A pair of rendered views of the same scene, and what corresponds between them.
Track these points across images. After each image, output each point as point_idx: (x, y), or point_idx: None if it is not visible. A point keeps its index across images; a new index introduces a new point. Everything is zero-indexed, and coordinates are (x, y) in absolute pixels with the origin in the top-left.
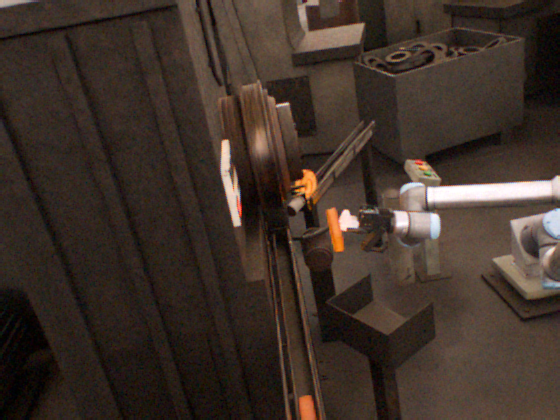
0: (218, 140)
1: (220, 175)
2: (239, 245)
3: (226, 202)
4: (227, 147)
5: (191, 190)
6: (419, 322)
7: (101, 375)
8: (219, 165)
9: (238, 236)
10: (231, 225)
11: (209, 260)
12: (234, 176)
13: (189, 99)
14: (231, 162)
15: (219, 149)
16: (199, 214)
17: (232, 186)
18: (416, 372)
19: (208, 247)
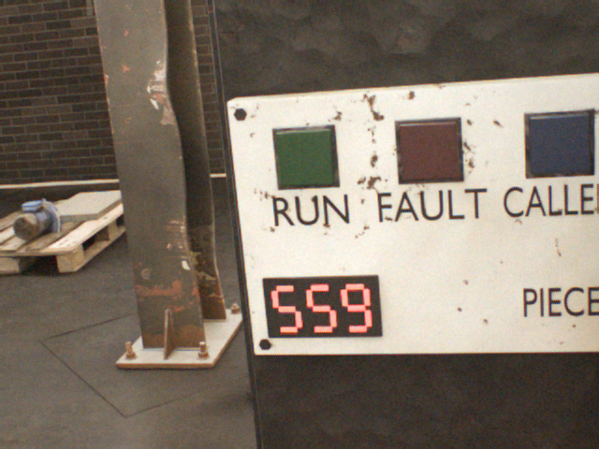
0: (452, 20)
1: (226, 113)
2: (300, 439)
3: (239, 230)
4: (517, 81)
5: (219, 119)
6: None
7: None
8: (246, 78)
9: (343, 423)
10: (249, 327)
11: (249, 382)
12: (499, 228)
13: None
14: (422, 134)
15: (400, 50)
16: (234, 215)
17: (278, 195)
18: None
19: (249, 341)
